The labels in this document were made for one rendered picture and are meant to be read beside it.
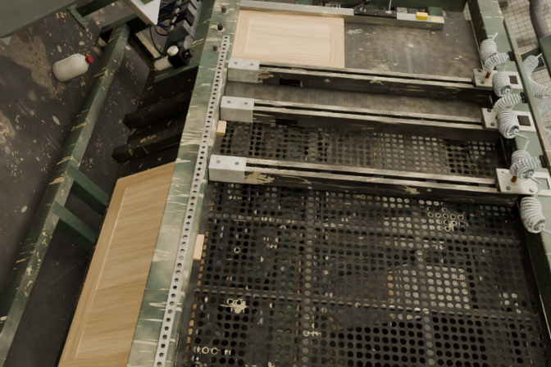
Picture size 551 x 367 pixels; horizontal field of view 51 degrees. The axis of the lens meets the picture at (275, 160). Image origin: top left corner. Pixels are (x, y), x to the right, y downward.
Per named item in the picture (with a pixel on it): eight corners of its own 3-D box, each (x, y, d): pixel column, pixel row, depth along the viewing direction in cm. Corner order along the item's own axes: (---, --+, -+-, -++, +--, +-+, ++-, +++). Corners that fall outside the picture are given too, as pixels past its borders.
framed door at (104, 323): (120, 182, 258) (117, 178, 256) (224, 150, 236) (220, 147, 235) (57, 383, 200) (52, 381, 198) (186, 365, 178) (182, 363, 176)
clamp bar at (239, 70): (229, 67, 242) (229, 20, 224) (510, 91, 241) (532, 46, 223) (227, 83, 236) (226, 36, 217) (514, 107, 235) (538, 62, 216)
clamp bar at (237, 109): (223, 105, 227) (221, 58, 209) (521, 131, 226) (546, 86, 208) (220, 123, 221) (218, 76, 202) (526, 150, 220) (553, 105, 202)
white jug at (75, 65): (55, 58, 277) (86, 44, 269) (70, 72, 284) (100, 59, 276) (48, 71, 271) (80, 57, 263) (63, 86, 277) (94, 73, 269)
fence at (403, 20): (240, 6, 271) (240, -1, 268) (440, 23, 270) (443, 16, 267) (239, 12, 268) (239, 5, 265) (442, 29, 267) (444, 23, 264)
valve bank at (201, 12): (157, -10, 267) (200, -30, 258) (175, 13, 277) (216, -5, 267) (133, 59, 235) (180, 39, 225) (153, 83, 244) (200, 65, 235)
